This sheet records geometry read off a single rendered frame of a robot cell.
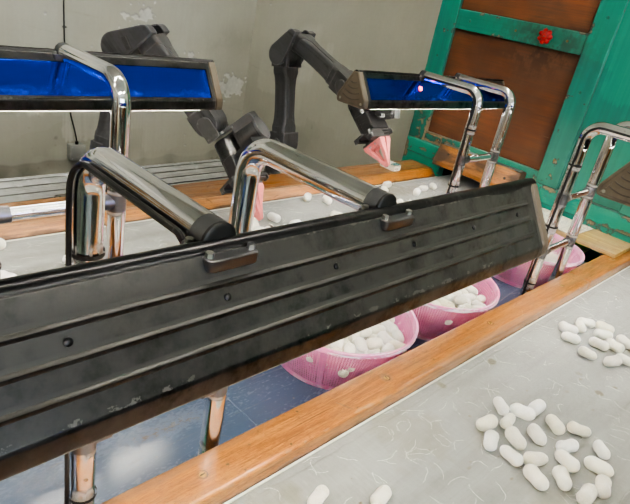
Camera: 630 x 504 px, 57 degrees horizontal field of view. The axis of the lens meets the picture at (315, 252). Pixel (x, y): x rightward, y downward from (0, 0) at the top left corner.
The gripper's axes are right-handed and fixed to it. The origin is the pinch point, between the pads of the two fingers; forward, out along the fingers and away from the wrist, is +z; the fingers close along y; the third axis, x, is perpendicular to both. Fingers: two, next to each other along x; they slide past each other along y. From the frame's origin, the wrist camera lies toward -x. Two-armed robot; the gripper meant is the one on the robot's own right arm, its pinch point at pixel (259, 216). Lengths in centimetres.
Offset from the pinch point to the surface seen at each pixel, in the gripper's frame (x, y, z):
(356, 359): -30, -20, 38
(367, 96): -31.8, 12.2, -8.9
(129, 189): -64, -64, 22
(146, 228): 6.2, -23.8, -4.1
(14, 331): -69, -74, 31
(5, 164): 171, 12, -118
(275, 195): 8.8, 15.4, -8.4
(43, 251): 4.5, -45.2, -2.3
